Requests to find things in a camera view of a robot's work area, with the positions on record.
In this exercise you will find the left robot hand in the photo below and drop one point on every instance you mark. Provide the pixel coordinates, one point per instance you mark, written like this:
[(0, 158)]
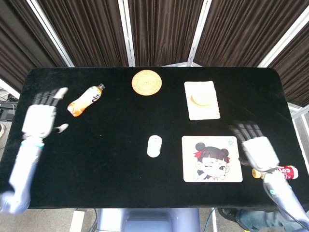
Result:
[(39, 118)]

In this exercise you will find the black velvet tablecloth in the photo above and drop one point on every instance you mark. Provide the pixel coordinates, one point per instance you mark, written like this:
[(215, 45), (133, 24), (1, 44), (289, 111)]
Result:
[(120, 145)]

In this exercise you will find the blue jeans leg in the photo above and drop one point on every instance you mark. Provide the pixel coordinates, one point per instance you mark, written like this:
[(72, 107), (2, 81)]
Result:
[(256, 221)]

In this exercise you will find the brown pleated curtain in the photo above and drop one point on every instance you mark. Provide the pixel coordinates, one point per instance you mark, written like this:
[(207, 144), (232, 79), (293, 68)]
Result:
[(294, 72), (241, 31), (164, 31), (91, 31), (24, 48)]

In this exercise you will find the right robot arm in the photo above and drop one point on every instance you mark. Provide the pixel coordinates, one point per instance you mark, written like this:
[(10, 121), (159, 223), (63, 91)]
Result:
[(282, 191)]

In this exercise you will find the white power strip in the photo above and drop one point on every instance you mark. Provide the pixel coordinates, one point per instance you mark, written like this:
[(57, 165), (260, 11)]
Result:
[(76, 221)]

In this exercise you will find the white computer mouse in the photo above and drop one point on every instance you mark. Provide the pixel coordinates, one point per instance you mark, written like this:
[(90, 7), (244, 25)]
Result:
[(154, 146)]

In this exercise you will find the red cola bottle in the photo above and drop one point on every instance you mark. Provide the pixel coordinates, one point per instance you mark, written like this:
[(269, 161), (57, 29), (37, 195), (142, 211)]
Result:
[(289, 172)]

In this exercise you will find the orange drink bottle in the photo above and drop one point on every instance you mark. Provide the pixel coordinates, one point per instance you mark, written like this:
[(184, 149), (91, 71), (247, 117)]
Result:
[(84, 100)]

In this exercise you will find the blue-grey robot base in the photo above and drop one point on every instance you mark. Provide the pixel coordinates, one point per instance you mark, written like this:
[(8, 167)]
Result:
[(144, 220)]

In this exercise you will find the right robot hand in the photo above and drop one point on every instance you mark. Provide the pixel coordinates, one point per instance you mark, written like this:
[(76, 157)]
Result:
[(259, 152)]

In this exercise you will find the white frame bar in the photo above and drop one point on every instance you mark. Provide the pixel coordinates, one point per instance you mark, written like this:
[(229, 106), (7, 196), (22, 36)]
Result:
[(7, 88)]

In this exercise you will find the round woven coaster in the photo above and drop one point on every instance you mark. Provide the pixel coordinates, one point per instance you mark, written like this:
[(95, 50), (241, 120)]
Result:
[(146, 82)]

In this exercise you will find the cartoon girl mouse pad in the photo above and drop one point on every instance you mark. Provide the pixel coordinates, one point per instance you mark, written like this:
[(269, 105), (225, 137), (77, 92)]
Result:
[(190, 145)]

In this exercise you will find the white frame post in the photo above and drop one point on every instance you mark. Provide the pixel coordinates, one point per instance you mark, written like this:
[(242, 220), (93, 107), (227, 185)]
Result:
[(50, 33), (199, 33), (285, 38), (126, 33)]

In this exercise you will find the black shoe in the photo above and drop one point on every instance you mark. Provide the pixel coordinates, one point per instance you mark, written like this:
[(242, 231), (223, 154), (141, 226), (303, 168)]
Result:
[(227, 213)]

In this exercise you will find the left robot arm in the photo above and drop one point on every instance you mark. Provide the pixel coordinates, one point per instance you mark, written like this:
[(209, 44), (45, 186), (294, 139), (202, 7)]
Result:
[(21, 174)]

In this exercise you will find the black floor equipment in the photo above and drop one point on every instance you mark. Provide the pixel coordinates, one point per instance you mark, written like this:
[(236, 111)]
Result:
[(8, 111)]

